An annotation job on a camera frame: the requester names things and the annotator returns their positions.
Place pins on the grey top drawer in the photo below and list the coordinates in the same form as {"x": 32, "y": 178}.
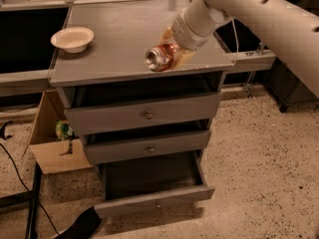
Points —
{"x": 98, "y": 119}

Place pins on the grey drawer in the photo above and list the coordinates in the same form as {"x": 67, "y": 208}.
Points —
{"x": 148, "y": 183}
{"x": 98, "y": 119}
{"x": 145, "y": 147}

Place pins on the green chip bag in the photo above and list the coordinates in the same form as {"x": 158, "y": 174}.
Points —
{"x": 63, "y": 130}

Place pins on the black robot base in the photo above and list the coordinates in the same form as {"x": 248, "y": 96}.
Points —
{"x": 84, "y": 226}

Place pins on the cardboard box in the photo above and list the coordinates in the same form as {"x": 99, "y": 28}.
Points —
{"x": 53, "y": 154}

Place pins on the dark grey side cabinet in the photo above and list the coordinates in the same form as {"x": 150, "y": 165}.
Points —
{"x": 286, "y": 87}

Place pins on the black metal floor bar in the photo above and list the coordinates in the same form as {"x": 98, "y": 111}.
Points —
{"x": 31, "y": 198}

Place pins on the white bowl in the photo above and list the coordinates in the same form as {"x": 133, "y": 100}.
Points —
{"x": 73, "y": 40}

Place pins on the grey metal rail frame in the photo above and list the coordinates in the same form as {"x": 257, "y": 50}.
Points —
{"x": 252, "y": 61}

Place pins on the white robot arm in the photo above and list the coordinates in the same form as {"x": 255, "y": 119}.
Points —
{"x": 289, "y": 31}

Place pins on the red coke can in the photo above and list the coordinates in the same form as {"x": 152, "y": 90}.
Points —
{"x": 161, "y": 57}

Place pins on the grey three-drawer cabinet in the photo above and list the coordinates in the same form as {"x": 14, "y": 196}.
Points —
{"x": 112, "y": 71}

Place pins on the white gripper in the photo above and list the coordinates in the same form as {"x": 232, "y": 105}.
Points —
{"x": 182, "y": 34}

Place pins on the grey bottom drawer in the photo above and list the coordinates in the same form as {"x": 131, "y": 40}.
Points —
{"x": 148, "y": 183}

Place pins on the grey middle drawer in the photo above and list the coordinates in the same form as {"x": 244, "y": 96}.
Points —
{"x": 145, "y": 147}

